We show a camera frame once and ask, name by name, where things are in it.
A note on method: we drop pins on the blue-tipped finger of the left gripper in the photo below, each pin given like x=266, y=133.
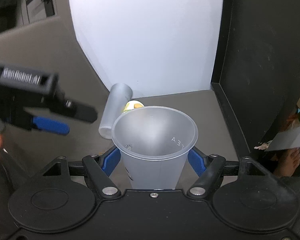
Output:
x=49, y=125

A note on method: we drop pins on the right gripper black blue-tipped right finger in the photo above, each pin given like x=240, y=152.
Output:
x=209, y=170

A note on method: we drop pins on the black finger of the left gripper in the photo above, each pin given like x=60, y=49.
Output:
x=74, y=109

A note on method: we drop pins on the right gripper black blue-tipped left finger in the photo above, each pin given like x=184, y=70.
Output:
x=98, y=169

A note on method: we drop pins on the translucent plastic cup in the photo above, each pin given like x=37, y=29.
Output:
x=154, y=143

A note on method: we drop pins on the yellow-label plastic bottle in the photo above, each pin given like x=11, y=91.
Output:
x=133, y=104

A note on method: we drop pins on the black television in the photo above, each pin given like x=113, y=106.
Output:
x=256, y=75

